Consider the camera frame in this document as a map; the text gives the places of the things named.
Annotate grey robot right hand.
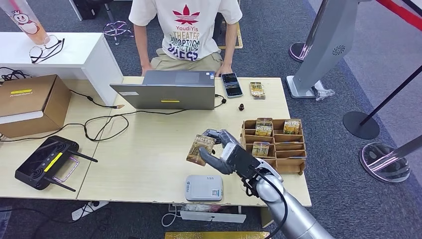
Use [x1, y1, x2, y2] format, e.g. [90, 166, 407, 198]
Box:
[199, 128, 243, 176]

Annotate person's left hand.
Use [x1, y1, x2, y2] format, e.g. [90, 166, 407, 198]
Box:
[214, 63, 234, 77]

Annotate hotel print ID card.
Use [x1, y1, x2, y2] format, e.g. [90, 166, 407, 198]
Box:
[186, 133, 216, 167]

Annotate white card reader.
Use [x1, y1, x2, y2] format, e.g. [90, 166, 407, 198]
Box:
[184, 175, 224, 202]

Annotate person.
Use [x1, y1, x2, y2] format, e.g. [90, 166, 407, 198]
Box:
[128, 0, 243, 77]

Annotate wooden card organizer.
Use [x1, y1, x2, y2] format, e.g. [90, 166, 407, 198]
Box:
[240, 119, 307, 175]

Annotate black smartphone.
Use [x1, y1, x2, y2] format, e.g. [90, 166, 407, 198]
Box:
[220, 72, 244, 99]

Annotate grey laptop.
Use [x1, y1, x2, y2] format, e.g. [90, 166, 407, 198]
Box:
[109, 70, 216, 111]

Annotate stack of hotel cards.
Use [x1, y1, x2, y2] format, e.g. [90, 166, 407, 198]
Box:
[249, 81, 266, 100]

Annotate chrome stool base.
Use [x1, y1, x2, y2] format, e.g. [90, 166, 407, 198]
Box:
[103, 3, 134, 46]

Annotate white tray under table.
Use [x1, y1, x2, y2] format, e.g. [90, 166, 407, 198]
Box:
[179, 210, 247, 224]

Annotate white cabinet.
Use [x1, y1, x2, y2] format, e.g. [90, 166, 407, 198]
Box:
[0, 32, 124, 107]

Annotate gold panel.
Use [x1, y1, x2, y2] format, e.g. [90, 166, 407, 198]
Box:
[165, 231, 271, 239]

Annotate wooden table leg panel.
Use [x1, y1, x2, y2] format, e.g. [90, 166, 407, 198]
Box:
[260, 207, 274, 228]

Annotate black floor case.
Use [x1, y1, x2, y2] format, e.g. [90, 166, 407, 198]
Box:
[72, 0, 100, 20]

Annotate clear plastic wrap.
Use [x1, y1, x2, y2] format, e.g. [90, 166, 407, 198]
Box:
[311, 80, 336, 102]

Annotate grey kiosk stand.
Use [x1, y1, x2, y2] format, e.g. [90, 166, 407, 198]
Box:
[285, 0, 361, 100]

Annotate brown cardboard box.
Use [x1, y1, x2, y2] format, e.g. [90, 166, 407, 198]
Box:
[0, 74, 72, 139]

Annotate pink snowman print cup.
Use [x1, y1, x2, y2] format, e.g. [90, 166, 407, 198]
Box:
[0, 0, 49, 46]

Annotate white power strip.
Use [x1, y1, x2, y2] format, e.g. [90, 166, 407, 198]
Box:
[71, 200, 109, 221]

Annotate black antenna remote controller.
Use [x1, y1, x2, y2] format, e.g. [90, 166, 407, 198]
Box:
[14, 135, 99, 193]

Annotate red barrier belt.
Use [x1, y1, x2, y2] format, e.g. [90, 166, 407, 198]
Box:
[376, 0, 422, 32]

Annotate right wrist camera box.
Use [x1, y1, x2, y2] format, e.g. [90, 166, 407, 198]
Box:
[221, 143, 262, 180]

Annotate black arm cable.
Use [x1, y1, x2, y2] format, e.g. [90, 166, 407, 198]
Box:
[242, 166, 289, 239]

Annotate black cable brown plug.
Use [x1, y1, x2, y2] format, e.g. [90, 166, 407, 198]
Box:
[69, 89, 125, 110]

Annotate chrome stanchion post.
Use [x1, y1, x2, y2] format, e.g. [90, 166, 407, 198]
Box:
[289, 0, 330, 63]
[359, 134, 422, 184]

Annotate white cable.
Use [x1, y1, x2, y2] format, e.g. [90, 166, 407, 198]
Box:
[161, 211, 181, 228]

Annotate long black cable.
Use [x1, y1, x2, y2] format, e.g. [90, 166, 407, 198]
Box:
[0, 109, 187, 143]

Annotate black frame glasses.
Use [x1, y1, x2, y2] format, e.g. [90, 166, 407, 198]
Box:
[29, 34, 65, 64]

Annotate black cable bundle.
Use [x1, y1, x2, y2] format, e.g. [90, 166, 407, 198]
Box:
[0, 67, 32, 83]

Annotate black stanchion post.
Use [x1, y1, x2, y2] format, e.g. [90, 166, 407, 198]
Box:
[342, 64, 422, 140]

